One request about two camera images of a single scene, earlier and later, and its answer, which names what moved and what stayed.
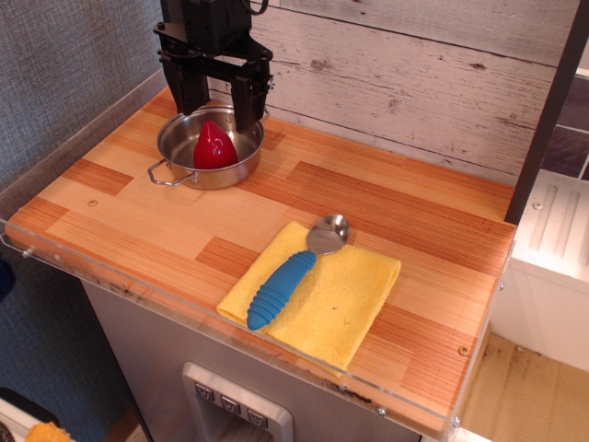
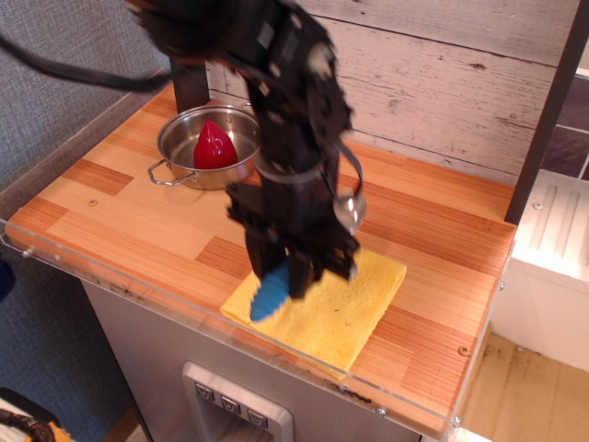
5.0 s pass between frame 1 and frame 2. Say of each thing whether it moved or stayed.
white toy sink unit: stayed
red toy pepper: stayed
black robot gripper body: moved
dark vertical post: stayed
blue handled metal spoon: moved
